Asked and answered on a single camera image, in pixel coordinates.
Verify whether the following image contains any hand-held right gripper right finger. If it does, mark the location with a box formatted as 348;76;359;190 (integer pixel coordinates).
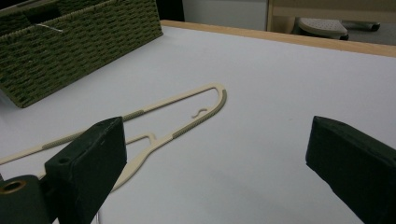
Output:
304;115;396;224

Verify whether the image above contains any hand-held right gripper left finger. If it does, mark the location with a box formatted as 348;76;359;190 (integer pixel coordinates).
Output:
44;116;128;224

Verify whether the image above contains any green woven basket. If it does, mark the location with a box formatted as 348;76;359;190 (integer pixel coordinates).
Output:
0;0;164;109

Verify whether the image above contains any beige plastic clothes hanger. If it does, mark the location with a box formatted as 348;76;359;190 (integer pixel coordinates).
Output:
0;82;228;192

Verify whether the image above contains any grey wheeled footrest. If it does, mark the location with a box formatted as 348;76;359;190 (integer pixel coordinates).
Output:
293;17;350;41

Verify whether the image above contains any beige desk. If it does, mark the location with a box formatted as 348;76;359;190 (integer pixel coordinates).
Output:
266;0;396;34

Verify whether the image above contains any black curtain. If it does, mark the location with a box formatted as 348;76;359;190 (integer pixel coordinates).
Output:
155;0;186;22

